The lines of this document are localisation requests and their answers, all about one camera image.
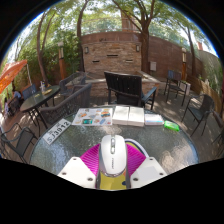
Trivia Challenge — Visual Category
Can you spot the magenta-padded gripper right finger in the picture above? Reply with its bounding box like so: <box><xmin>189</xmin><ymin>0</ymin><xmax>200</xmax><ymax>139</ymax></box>
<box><xmin>125</xmin><ymin>143</ymin><xmax>168</xmax><ymax>190</ymax></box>

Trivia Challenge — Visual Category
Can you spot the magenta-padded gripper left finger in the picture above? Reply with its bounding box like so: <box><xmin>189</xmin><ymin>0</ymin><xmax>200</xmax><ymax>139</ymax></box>
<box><xmin>57</xmin><ymin>143</ymin><xmax>102</xmax><ymax>190</ymax></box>

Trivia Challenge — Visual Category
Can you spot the white computer mouse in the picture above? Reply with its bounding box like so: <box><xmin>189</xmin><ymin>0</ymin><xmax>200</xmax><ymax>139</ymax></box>
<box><xmin>98</xmin><ymin>134</ymin><xmax>130</xmax><ymax>178</ymax></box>

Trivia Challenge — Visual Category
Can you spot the yellow duck-shaped mouse pad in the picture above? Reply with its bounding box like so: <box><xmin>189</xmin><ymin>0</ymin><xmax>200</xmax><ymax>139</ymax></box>
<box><xmin>99</xmin><ymin>137</ymin><xmax>150</xmax><ymax>191</ymax></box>

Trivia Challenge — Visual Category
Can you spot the white licence plate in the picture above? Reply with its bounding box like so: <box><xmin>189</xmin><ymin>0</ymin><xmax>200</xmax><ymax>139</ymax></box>
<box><xmin>42</xmin><ymin>118</ymin><xmax>72</xmax><ymax>146</ymax></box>

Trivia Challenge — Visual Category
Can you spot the small white striped box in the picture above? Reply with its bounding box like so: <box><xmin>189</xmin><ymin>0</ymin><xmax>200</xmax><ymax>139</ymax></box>
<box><xmin>143</xmin><ymin>113</ymin><xmax>165</xmax><ymax>127</ymax></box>

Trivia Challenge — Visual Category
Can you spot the small green marker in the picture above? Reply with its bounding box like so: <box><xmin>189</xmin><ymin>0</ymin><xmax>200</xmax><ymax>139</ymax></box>
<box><xmin>163</xmin><ymin>120</ymin><xmax>181</xmax><ymax>132</ymax></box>

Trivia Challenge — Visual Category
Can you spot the white flat box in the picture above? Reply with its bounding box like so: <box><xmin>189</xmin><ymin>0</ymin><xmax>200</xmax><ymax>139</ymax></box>
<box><xmin>111</xmin><ymin>105</ymin><xmax>130</xmax><ymax>126</ymax></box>
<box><xmin>127</xmin><ymin>106</ymin><xmax>146</xmax><ymax>128</ymax></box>

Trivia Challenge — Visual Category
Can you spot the colourful sticker sheet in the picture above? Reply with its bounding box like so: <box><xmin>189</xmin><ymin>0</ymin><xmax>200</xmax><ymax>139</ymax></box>
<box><xmin>71</xmin><ymin>107</ymin><xmax>114</xmax><ymax>127</ymax></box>

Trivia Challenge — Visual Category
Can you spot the dark wicker patio chair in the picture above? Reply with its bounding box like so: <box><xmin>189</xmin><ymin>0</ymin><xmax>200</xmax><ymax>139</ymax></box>
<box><xmin>39</xmin><ymin>82</ymin><xmax>93</xmax><ymax>126</ymax></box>
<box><xmin>59</xmin><ymin>71</ymin><xmax>88</xmax><ymax>96</ymax></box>

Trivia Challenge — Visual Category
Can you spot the black metal mesh chair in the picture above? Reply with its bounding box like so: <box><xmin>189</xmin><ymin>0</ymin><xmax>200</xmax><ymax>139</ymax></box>
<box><xmin>0</xmin><ymin>123</ymin><xmax>39</xmax><ymax>159</ymax></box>
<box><xmin>181</xmin><ymin>94</ymin><xmax>216</xmax><ymax>137</ymax></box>

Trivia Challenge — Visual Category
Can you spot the dark round patio table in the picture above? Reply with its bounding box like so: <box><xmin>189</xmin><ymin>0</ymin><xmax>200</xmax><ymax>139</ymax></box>
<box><xmin>19</xmin><ymin>85</ymin><xmax>61</xmax><ymax>128</ymax></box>

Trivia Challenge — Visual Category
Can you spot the black metal patio chair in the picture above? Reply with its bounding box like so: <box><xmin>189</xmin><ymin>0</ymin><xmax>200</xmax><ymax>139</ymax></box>
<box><xmin>164</xmin><ymin>69</ymin><xmax>188</xmax><ymax>103</ymax></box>
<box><xmin>213</xmin><ymin>109</ymin><xmax>224</xmax><ymax>148</ymax></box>

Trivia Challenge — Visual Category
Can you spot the black slatted wooden chair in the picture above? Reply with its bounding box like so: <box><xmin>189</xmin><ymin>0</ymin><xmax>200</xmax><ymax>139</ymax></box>
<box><xmin>103</xmin><ymin>70</ymin><xmax>158</xmax><ymax>111</ymax></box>

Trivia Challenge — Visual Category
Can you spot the white square planter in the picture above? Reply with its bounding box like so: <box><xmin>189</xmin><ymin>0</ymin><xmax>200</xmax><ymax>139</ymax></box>
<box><xmin>184</xmin><ymin>81</ymin><xmax>192</xmax><ymax>96</ymax></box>

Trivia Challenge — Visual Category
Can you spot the blue-backed patio chair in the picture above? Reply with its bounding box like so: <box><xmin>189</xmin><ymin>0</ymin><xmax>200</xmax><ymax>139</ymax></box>
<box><xmin>21</xmin><ymin>83</ymin><xmax>38</xmax><ymax>101</ymax></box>

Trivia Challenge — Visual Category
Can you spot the person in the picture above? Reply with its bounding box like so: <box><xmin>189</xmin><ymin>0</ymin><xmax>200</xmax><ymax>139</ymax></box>
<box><xmin>12</xmin><ymin>89</ymin><xmax>23</xmax><ymax>101</ymax></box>

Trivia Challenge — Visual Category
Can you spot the orange patio umbrella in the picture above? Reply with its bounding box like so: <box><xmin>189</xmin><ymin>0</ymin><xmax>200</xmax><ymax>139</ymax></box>
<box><xmin>0</xmin><ymin>59</ymin><xmax>29</xmax><ymax>95</ymax></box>

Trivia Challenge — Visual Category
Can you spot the tree with forked trunk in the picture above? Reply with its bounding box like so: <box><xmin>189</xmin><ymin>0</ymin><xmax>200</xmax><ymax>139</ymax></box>
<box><xmin>109</xmin><ymin>0</ymin><xmax>174</xmax><ymax>75</ymax></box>

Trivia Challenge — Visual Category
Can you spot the wooden lamp post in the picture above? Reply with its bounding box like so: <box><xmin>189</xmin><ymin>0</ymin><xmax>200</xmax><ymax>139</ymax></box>
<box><xmin>180</xmin><ymin>47</ymin><xmax>188</xmax><ymax>81</ymax></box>
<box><xmin>57</xmin><ymin>41</ymin><xmax>67</xmax><ymax>81</ymax></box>

